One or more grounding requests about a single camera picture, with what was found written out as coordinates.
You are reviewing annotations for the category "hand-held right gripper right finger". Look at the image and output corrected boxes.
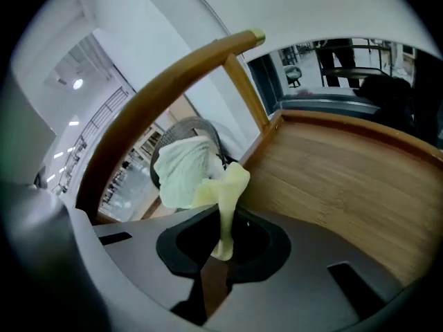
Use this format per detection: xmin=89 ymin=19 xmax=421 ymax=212
xmin=206 ymin=206 xmax=406 ymax=332

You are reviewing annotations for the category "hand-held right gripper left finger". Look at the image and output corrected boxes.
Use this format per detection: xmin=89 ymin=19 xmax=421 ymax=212
xmin=67 ymin=205 xmax=221 ymax=326

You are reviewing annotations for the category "wooden shelf table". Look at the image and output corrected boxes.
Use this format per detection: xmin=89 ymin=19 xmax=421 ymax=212
xmin=75 ymin=28 xmax=443 ymax=320

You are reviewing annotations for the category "yellow cloth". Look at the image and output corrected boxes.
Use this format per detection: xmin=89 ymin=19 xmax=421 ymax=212
xmin=192 ymin=161 xmax=251 ymax=261

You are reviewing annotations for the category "green knitted blanket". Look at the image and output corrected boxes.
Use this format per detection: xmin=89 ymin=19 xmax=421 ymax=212
xmin=153 ymin=136 xmax=226 ymax=210

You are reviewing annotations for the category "dark wicker chair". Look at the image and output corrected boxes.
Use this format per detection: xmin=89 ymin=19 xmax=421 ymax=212
xmin=150 ymin=116 xmax=239 ymax=217

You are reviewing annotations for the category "black backpack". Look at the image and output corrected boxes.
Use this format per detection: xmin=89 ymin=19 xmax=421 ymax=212
xmin=358 ymin=74 xmax=439 ymax=147

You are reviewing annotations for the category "grey-green armchair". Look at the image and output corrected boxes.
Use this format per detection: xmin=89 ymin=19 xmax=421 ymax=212
xmin=284 ymin=65 xmax=302 ymax=89

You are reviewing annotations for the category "white roller blind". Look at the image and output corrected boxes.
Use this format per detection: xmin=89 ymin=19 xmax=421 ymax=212
xmin=179 ymin=0 xmax=443 ymax=64

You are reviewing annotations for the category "dark metal frame table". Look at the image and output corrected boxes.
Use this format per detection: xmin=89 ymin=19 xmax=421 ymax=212
xmin=320 ymin=45 xmax=394 ymax=86

